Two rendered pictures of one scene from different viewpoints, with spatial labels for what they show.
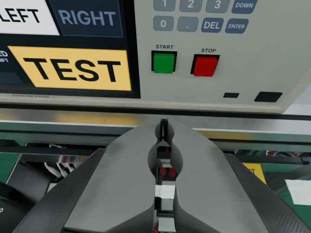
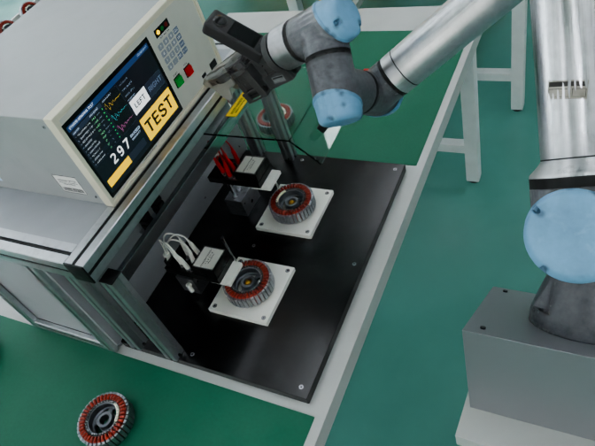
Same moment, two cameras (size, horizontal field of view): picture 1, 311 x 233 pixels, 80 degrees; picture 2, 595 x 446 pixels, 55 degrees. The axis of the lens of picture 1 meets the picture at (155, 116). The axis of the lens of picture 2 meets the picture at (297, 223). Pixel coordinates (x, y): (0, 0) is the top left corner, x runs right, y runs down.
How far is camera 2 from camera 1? 1.07 m
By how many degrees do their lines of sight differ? 34
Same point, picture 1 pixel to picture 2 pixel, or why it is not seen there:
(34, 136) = (170, 172)
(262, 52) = (196, 50)
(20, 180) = not seen: hidden behind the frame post
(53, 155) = (183, 184)
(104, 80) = (168, 110)
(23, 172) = not seen: hidden behind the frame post
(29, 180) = (173, 330)
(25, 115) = (159, 158)
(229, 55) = (190, 59)
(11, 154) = (167, 207)
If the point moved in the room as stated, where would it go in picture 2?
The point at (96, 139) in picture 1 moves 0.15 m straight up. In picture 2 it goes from (189, 145) to (158, 84)
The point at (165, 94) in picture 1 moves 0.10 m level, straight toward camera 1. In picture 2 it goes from (188, 96) to (226, 100)
